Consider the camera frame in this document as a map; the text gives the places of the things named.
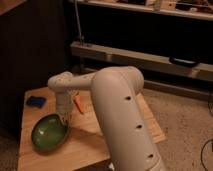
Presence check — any wooden board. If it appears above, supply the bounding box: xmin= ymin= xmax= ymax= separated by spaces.
xmin=17 ymin=87 xmax=166 ymax=171

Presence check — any long metal case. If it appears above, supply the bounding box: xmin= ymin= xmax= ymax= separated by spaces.
xmin=70 ymin=41 xmax=213 ymax=82

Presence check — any vertical metal pole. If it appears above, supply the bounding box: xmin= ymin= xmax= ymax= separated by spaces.
xmin=74 ymin=0 xmax=84 ymax=45

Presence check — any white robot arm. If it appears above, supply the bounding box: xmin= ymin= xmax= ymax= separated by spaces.
xmin=48 ymin=66 xmax=166 ymax=171

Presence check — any blue block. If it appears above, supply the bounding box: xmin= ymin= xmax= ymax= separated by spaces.
xmin=26 ymin=96 xmax=46 ymax=108

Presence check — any black case handle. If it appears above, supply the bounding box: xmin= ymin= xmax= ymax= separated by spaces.
xmin=169 ymin=57 xmax=199 ymax=68

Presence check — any upper shelf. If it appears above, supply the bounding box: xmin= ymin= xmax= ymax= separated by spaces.
xmin=68 ymin=0 xmax=213 ymax=22

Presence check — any orange marker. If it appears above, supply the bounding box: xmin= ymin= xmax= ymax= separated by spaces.
xmin=74 ymin=95 xmax=84 ymax=114

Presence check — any black cable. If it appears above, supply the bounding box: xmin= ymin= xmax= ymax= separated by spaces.
xmin=200 ymin=96 xmax=213 ymax=171

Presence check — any green ceramic bowl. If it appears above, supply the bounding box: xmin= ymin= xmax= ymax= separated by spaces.
xmin=31 ymin=114 xmax=69 ymax=152

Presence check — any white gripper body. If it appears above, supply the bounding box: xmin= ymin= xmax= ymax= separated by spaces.
xmin=56 ymin=94 xmax=73 ymax=117

